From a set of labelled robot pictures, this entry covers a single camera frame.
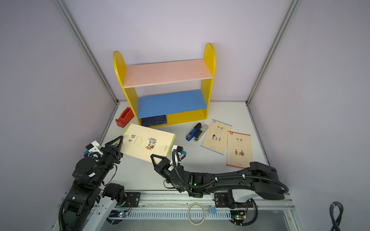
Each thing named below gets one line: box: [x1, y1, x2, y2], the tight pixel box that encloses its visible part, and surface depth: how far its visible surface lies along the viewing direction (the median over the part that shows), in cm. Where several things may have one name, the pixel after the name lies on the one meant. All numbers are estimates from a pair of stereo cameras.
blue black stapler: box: [185, 122, 203, 142], surface depth 99 cm
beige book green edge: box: [120, 123, 176, 163], surface depth 68 cm
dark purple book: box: [141, 114, 168, 128], surface depth 105 cm
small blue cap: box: [210, 206, 217, 215], surface depth 63 cm
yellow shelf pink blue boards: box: [112, 42, 217, 128], surface depth 89 cm
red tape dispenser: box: [115, 106, 135, 128], surface depth 106 cm
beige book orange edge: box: [226, 130, 253, 169], surface depth 97 cm
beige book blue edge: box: [200, 118, 233, 156], surface depth 102 cm
